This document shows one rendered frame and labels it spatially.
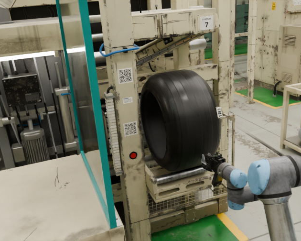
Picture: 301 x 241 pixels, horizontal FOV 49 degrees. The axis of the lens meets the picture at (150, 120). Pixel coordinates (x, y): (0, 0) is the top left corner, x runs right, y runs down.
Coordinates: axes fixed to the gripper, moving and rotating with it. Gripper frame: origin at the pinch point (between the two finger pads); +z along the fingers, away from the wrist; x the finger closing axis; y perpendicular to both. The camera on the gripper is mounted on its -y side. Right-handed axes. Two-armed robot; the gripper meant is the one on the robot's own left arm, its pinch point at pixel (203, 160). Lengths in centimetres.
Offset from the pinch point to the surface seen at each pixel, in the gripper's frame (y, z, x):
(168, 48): 60, 50, -7
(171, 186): -14.7, 9.9, 16.2
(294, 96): -58, 304, -341
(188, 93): 37.7, 1.9, 4.5
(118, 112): 32, 14, 40
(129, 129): 21.4, 15.0, 34.7
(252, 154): -81, 169, -152
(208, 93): 35.8, 0.9, -6.5
